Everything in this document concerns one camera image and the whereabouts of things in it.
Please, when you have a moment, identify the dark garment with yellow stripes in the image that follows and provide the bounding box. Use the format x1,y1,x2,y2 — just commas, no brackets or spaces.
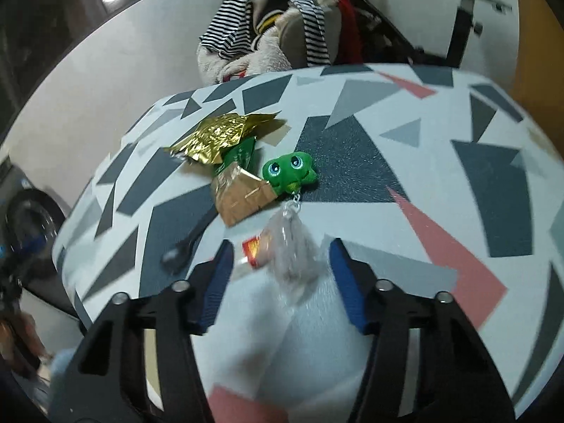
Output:
251,0,300,36

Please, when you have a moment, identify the green wrapper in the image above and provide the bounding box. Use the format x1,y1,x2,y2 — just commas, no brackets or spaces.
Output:
214,136,258,177

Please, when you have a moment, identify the black exercise bike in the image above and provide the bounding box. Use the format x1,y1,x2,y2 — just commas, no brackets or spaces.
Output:
339,0,514,69

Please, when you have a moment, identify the gold foil wrapper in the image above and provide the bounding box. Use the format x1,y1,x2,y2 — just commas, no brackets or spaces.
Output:
165,112,289,166

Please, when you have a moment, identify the wooden door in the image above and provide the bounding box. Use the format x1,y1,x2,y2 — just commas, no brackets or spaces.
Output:
511,0,564,151

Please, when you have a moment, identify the red and yellow wrapper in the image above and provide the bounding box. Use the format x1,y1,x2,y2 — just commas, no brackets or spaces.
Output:
241,235,265,269

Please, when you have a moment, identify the dark window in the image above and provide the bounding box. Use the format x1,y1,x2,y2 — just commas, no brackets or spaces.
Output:
0,0,247,142

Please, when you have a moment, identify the brown paper wrapper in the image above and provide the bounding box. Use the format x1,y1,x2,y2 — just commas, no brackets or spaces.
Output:
211,165,280,228

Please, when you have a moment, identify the green frog plush keychain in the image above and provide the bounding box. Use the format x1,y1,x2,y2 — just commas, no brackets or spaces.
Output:
261,152,319,212

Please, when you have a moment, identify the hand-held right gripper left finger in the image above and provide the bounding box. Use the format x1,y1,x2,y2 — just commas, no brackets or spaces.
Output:
48,239,235,423

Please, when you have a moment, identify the black plastic spoon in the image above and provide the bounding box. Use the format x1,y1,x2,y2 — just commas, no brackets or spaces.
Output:
159,205,220,274

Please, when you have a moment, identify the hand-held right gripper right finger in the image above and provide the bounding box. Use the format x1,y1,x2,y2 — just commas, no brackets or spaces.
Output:
328,237,516,423

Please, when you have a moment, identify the red cloth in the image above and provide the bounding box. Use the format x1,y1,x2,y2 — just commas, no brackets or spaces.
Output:
332,0,364,65

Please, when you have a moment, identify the clear plastic wrapper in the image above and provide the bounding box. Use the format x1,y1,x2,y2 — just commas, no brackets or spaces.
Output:
260,205,320,307

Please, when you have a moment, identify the person's left hand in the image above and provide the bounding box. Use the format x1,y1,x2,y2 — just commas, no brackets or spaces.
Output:
0,313,49,377

